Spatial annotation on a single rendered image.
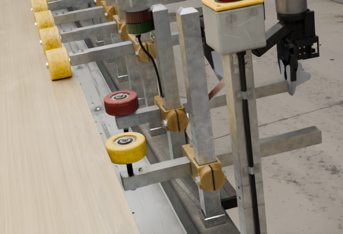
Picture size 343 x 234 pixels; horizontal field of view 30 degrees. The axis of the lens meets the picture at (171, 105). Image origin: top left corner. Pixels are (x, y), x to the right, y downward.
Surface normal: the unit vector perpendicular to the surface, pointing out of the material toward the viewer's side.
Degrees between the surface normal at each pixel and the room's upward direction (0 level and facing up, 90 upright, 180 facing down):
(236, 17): 90
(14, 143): 0
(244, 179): 90
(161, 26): 90
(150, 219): 0
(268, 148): 90
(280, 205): 0
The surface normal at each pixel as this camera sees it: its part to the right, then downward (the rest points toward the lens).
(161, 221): -0.13, -0.92
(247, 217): 0.26, 0.33
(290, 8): -0.23, 0.40
